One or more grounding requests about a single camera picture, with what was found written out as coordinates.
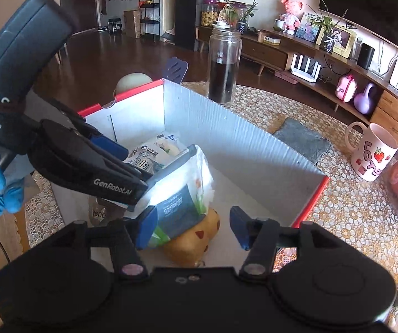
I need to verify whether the tall glass jar dark liquid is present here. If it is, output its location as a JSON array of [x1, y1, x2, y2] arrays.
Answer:
[[207, 25, 243, 109]]

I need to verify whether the jar of yellow snacks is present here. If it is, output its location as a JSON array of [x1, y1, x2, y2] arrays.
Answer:
[[201, 0, 219, 27]]

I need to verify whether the black speaker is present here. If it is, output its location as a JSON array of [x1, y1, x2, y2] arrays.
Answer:
[[357, 43, 375, 70]]

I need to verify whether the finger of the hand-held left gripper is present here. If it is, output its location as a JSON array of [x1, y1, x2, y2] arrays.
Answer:
[[42, 120, 197, 186], [46, 98, 130, 162]]

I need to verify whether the television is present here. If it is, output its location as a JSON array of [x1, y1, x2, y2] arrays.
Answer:
[[319, 0, 398, 63]]

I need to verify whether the black refrigerator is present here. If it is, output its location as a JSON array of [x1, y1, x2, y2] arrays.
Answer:
[[174, 0, 222, 52]]

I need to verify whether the plant in patterned vase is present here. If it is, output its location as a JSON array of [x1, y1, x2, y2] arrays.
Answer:
[[306, 3, 346, 54]]

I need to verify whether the white and blue food packet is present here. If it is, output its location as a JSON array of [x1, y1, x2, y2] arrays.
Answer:
[[124, 131, 189, 174]]

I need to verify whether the silver snack packet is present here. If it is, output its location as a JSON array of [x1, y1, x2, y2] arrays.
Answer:
[[88, 196, 130, 228]]

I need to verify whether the pink bear figure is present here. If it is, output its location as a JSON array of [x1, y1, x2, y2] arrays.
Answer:
[[280, 0, 304, 35]]

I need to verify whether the pink strawberry print mug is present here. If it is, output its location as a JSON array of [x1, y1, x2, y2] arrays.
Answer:
[[345, 121, 398, 183]]

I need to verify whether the brown cardboard box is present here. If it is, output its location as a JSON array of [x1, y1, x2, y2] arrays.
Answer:
[[123, 9, 141, 39]]

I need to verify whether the small pink bag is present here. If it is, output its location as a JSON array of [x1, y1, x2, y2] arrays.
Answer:
[[335, 74, 357, 103]]

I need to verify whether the black wire shelf rack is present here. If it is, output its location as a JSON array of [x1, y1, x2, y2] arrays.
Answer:
[[138, 0, 161, 37]]

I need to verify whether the grey cloth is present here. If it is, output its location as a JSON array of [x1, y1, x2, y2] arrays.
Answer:
[[273, 117, 331, 165]]

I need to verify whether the wooden television cabinet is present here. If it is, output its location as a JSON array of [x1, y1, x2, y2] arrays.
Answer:
[[195, 24, 398, 139]]

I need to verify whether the red cardboard box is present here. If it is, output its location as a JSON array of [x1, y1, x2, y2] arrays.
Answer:
[[49, 78, 331, 250]]

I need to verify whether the small blue picture card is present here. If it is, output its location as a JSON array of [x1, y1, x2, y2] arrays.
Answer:
[[295, 13, 319, 42]]

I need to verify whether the dark wooden door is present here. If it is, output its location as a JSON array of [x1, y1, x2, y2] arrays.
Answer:
[[58, 0, 97, 33]]

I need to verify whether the clear bottle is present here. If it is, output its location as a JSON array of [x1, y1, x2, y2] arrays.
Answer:
[[351, 36, 363, 61]]

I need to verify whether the white tissue pack dark label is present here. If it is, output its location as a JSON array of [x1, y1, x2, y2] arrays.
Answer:
[[129, 146, 215, 248]]

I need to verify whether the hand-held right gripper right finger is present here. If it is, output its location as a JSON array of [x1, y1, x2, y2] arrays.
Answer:
[[229, 206, 345, 279]]

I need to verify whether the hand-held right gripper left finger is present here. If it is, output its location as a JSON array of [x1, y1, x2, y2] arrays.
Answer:
[[51, 206, 158, 280]]

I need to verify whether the yellow plush pouch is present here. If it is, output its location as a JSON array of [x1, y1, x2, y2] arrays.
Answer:
[[162, 208, 220, 268]]

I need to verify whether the potted green plant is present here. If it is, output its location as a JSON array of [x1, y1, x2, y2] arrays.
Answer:
[[220, 0, 258, 35]]

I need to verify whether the yellow-green photo frame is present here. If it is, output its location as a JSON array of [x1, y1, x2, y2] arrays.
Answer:
[[315, 28, 357, 59]]

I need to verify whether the white router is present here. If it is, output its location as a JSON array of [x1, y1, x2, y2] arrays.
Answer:
[[291, 53, 322, 83]]

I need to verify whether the beige round chair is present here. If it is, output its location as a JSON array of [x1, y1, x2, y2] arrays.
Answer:
[[115, 72, 154, 98]]

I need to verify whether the small white and wood box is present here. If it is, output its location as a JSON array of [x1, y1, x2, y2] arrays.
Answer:
[[258, 31, 281, 46]]

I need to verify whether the purple kettlebell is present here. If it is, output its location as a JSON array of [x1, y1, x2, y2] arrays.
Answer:
[[353, 83, 382, 115]]

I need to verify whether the grey slatted chair back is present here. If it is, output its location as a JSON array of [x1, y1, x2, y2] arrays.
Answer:
[[166, 56, 188, 84]]

